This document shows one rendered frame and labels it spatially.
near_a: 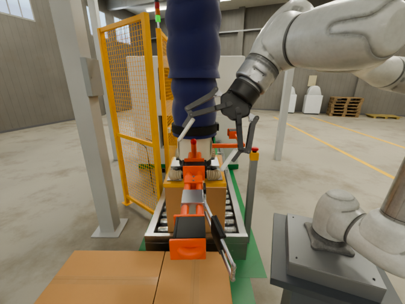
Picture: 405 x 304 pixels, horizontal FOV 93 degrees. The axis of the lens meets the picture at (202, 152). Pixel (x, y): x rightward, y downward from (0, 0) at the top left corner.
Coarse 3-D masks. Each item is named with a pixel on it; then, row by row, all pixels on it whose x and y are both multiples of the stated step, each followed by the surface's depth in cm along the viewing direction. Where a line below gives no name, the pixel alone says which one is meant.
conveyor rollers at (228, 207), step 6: (228, 198) 186; (228, 204) 178; (228, 210) 169; (162, 216) 162; (228, 216) 161; (162, 222) 153; (228, 222) 153; (162, 228) 145; (228, 228) 145; (234, 228) 145
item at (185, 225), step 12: (180, 216) 46; (192, 216) 46; (204, 216) 46; (180, 228) 42; (192, 228) 42; (204, 228) 42; (180, 240) 38; (192, 240) 39; (204, 240) 39; (204, 252) 39
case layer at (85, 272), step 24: (72, 264) 117; (96, 264) 117; (120, 264) 117; (144, 264) 117; (168, 264) 117; (192, 264) 117; (216, 264) 117; (48, 288) 103; (72, 288) 103; (96, 288) 103; (120, 288) 103; (144, 288) 103; (168, 288) 103; (192, 288) 103; (216, 288) 103
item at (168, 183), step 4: (168, 168) 103; (172, 168) 101; (176, 168) 95; (180, 168) 101; (168, 172) 98; (168, 176) 93; (164, 180) 91; (168, 180) 89; (172, 180) 89; (176, 180) 89; (180, 180) 89; (164, 184) 87; (168, 184) 87; (172, 184) 87; (176, 184) 87; (180, 184) 87
